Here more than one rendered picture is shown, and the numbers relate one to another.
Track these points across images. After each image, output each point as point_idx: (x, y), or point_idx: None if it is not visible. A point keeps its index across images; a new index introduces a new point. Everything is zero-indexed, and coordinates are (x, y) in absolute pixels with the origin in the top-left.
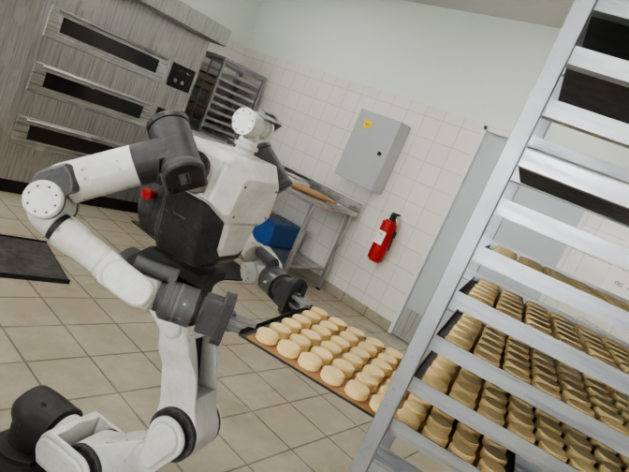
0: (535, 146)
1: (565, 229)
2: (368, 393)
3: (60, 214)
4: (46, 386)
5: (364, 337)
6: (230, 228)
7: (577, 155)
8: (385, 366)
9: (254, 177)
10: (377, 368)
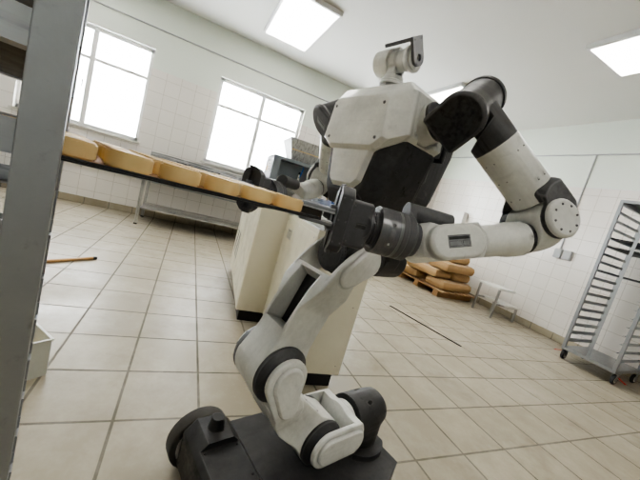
0: None
1: None
2: (92, 140)
3: (311, 176)
4: (379, 395)
5: (218, 193)
6: (334, 150)
7: None
8: (111, 146)
9: (350, 95)
10: (116, 147)
